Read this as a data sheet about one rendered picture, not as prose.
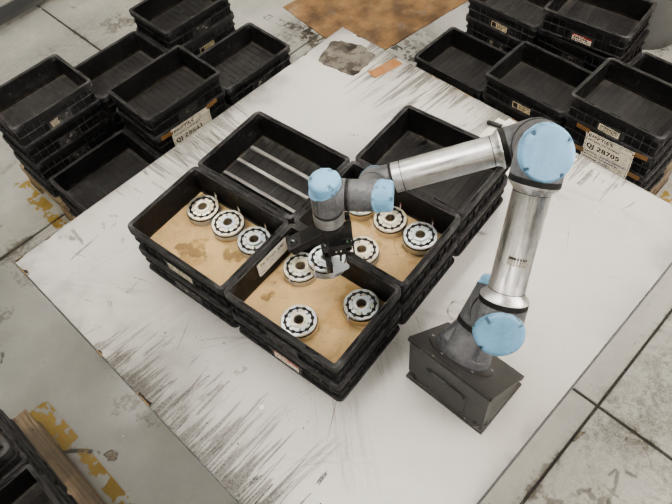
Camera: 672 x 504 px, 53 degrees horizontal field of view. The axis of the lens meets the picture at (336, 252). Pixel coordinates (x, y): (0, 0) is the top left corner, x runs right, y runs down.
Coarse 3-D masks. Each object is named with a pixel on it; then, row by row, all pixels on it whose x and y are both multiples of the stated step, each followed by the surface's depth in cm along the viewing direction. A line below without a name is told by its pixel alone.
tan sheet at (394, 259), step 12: (408, 216) 209; (360, 228) 207; (372, 228) 207; (384, 240) 204; (396, 240) 204; (360, 252) 202; (384, 252) 201; (396, 252) 201; (408, 252) 201; (384, 264) 199; (396, 264) 199; (408, 264) 198; (396, 276) 196
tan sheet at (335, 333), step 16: (288, 256) 203; (272, 272) 200; (272, 288) 197; (288, 288) 196; (304, 288) 196; (320, 288) 196; (336, 288) 195; (352, 288) 195; (256, 304) 194; (272, 304) 194; (288, 304) 193; (304, 304) 193; (320, 304) 193; (336, 304) 192; (272, 320) 191; (320, 320) 190; (336, 320) 189; (320, 336) 187; (336, 336) 186; (352, 336) 186; (320, 352) 184; (336, 352) 184
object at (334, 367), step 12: (288, 228) 197; (300, 228) 196; (276, 240) 196; (264, 252) 192; (252, 264) 190; (360, 264) 188; (240, 276) 188; (228, 288) 186; (396, 288) 182; (228, 300) 186; (240, 300) 183; (396, 300) 182; (252, 312) 181; (384, 312) 179; (264, 324) 180; (276, 324) 178; (372, 324) 176; (288, 336) 176; (360, 336) 175; (300, 348) 175; (348, 348) 173; (324, 360) 171
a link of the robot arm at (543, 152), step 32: (544, 128) 140; (512, 160) 147; (544, 160) 140; (512, 192) 149; (544, 192) 144; (512, 224) 149; (512, 256) 150; (512, 288) 152; (480, 320) 154; (512, 320) 151; (512, 352) 156
